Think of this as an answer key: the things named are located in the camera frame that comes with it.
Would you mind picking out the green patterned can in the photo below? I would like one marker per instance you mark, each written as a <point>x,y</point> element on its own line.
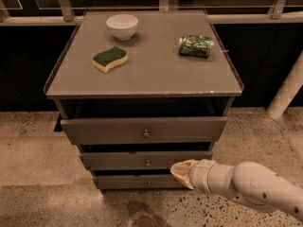
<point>196,46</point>

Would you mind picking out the white ceramic bowl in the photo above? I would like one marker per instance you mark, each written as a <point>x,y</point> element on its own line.
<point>122,26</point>

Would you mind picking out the green yellow sponge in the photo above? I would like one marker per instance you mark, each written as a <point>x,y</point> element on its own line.
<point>109,59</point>

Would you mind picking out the metal railing frame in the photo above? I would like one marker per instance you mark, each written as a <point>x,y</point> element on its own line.
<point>56,12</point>

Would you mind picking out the white diagonal post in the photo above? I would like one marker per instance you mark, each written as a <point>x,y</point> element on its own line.
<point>288,90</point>

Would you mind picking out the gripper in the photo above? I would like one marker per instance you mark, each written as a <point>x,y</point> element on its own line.
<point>199,173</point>

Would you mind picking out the grey drawer cabinet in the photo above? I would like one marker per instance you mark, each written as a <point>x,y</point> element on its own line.
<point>155,81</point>

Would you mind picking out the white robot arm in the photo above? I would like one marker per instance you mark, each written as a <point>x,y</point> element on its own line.
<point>250,184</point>

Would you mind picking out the grey drawer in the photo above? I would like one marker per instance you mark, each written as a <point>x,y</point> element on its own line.
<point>140,159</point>
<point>143,130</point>
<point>137,182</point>

